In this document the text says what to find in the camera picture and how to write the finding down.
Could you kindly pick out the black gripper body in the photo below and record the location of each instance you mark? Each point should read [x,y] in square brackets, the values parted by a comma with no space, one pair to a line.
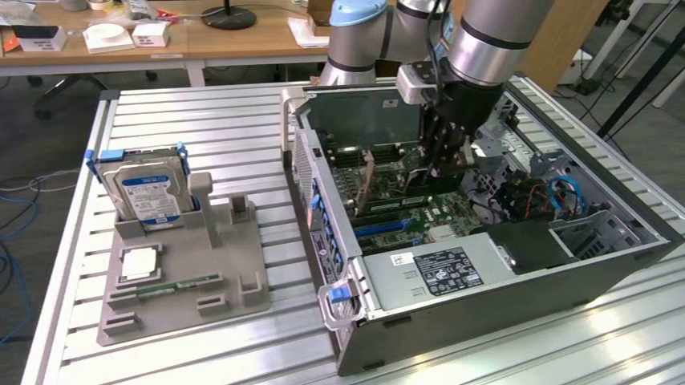
[470,104]

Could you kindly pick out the Nvidia graphics card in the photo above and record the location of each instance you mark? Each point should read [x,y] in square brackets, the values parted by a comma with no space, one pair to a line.
[389,184]

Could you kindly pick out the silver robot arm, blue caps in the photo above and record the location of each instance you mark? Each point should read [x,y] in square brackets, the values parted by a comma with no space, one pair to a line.
[496,40]

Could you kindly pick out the metal drive cage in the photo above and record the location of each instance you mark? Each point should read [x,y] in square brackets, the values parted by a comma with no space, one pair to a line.
[502,160]

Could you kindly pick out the green Dell motherboard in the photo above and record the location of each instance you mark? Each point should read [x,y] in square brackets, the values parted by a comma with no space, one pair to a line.
[459,208]

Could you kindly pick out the installed RAM stick with label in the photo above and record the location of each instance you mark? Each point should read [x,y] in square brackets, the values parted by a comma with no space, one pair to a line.
[395,204]

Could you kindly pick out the silver finned chipset heatsink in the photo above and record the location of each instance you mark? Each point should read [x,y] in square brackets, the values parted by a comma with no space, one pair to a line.
[442,233]

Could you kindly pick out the black power adapter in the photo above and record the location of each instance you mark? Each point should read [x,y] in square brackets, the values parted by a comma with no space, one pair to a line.
[587,86]

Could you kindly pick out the wooden cabinet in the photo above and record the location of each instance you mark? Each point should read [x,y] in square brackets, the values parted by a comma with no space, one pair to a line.
[578,40]

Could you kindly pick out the grey power supply unit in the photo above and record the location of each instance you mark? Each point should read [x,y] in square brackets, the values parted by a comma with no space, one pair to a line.
[416,276]

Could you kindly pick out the grey disk bay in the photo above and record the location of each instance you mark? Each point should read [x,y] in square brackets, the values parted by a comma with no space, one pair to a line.
[599,236]

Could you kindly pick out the black slanted pole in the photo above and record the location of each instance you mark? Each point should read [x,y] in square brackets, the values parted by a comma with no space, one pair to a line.
[642,80]

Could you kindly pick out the stack of white papers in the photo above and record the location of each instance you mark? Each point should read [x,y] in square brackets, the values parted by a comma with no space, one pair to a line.
[307,34]

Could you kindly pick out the blue case release latch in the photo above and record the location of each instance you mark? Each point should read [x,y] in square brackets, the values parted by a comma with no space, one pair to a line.
[336,295]

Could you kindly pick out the open black PC case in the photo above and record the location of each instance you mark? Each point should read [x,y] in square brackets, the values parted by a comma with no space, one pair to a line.
[480,329]

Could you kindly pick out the wooden desk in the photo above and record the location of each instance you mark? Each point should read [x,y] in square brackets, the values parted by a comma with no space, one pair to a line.
[240,44]

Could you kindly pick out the black round lamp base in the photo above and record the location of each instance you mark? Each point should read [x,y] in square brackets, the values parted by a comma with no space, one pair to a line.
[228,18]

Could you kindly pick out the hard disk in blue caddy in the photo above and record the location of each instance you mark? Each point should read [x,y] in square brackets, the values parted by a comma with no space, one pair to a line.
[146,196]

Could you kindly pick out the green RAM stick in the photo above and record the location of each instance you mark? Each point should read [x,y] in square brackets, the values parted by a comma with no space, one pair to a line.
[170,288]

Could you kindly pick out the small white labelled box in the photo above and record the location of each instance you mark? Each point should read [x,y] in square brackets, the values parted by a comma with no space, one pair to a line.
[150,35]

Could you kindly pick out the silver CPU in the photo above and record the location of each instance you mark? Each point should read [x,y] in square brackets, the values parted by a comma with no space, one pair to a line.
[136,265]

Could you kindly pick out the grey plastic parts rack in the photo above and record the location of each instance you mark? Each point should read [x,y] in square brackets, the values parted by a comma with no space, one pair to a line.
[181,317]

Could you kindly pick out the white box with round hole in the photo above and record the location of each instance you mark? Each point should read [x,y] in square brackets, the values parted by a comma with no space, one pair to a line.
[109,38]

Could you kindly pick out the black office chair base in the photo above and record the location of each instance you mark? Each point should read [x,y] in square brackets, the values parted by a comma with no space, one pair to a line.
[64,86]

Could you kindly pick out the white box with black top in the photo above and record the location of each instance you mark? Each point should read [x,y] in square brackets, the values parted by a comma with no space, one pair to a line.
[38,38]

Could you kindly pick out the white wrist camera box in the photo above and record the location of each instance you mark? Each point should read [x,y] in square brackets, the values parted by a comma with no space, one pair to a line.
[413,86]

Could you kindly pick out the white desk frame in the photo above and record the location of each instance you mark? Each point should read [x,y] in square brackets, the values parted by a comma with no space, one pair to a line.
[610,36]

